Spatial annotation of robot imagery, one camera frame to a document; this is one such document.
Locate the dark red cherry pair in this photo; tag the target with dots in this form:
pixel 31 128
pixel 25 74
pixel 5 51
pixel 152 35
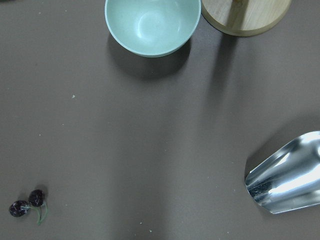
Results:
pixel 36 201

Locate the light green bowl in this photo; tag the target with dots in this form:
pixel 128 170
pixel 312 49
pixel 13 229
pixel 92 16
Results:
pixel 152 28

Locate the wooden stand with round base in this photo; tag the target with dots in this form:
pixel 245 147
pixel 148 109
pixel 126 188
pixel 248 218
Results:
pixel 244 18

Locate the shiny metal scoop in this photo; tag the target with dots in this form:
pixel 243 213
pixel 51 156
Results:
pixel 289 179

